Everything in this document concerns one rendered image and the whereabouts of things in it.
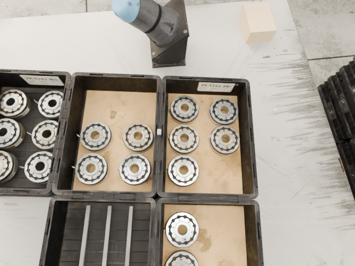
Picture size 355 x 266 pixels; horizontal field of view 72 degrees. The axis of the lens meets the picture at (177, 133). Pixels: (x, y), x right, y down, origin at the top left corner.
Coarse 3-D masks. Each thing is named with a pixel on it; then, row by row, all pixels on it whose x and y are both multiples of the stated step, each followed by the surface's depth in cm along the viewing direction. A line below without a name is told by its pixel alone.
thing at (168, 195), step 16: (176, 80) 83; (192, 80) 83; (208, 80) 83; (224, 80) 83; (240, 80) 83; (160, 112) 79; (160, 128) 77; (160, 144) 75; (160, 160) 74; (160, 176) 72; (256, 176) 74; (160, 192) 71; (256, 192) 72
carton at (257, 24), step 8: (248, 8) 113; (256, 8) 113; (264, 8) 113; (240, 16) 118; (248, 16) 111; (256, 16) 111; (264, 16) 112; (272, 16) 112; (248, 24) 110; (256, 24) 110; (264, 24) 110; (272, 24) 110; (248, 32) 111; (256, 32) 109; (264, 32) 110; (272, 32) 110; (248, 40) 114; (256, 40) 114; (264, 40) 115
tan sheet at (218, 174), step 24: (168, 96) 91; (192, 96) 92; (216, 96) 92; (168, 120) 89; (168, 144) 86; (216, 168) 84; (240, 168) 84; (192, 192) 81; (216, 192) 82; (240, 192) 82
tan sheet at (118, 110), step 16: (96, 96) 90; (112, 96) 90; (128, 96) 91; (144, 96) 91; (96, 112) 88; (112, 112) 88; (128, 112) 89; (144, 112) 89; (112, 128) 87; (80, 144) 84; (112, 144) 85; (112, 160) 83; (112, 176) 82
